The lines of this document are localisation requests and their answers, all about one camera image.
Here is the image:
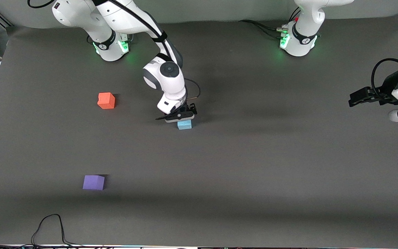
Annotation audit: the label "orange foam block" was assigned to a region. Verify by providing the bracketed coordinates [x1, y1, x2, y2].
[97, 92, 116, 110]

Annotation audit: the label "purple foam block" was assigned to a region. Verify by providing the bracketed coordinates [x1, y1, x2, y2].
[83, 175, 105, 191]

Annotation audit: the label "dark grey table mat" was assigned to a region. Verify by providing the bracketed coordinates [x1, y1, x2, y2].
[0, 14, 398, 247]

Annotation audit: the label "black left arm base cables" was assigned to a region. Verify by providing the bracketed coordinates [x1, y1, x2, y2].
[239, 7, 301, 38]

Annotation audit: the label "looped black table cable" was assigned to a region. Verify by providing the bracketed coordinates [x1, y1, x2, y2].
[31, 214, 82, 248]

